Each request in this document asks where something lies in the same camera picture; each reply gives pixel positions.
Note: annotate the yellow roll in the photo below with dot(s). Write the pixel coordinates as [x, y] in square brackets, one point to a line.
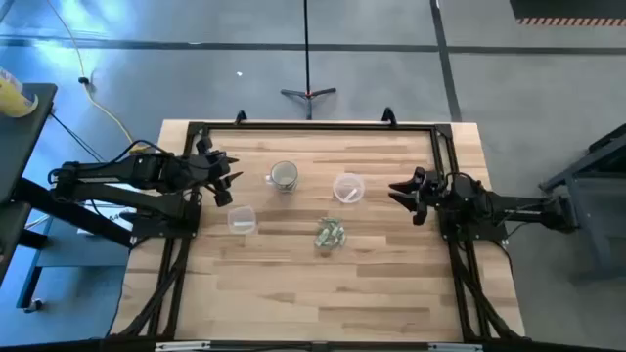
[12, 100]

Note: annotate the silver metal bracket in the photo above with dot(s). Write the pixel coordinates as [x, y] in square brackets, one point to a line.
[456, 347]
[182, 346]

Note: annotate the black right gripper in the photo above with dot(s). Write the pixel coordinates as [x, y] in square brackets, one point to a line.
[433, 193]

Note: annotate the black tripod stand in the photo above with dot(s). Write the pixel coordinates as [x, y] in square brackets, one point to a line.
[307, 73]

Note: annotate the round clear plastic container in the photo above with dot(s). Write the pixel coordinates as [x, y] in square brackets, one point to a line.
[348, 182]

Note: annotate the black mat with hazard stripe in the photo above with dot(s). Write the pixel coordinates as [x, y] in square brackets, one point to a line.
[567, 10]

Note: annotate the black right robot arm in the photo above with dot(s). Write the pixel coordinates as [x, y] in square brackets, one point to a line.
[508, 207]

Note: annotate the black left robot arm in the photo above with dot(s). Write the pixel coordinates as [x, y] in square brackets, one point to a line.
[122, 171]

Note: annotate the blue white leaf-print mug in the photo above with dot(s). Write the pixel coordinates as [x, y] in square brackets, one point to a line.
[283, 176]

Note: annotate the black metal table frame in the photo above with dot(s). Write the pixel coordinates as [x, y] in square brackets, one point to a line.
[318, 127]

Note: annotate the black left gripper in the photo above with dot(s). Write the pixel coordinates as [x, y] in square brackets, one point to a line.
[210, 171]

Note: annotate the dark grey workbench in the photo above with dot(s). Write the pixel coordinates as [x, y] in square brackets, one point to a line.
[592, 195]

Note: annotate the black table clamp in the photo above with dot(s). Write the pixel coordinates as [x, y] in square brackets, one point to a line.
[240, 116]
[389, 116]

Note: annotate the blue cart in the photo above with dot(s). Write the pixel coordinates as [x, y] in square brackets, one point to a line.
[54, 254]

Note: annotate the square clear plastic container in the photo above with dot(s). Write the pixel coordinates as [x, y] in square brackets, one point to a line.
[241, 215]

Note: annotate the black side table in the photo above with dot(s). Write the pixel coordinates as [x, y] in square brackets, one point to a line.
[19, 142]

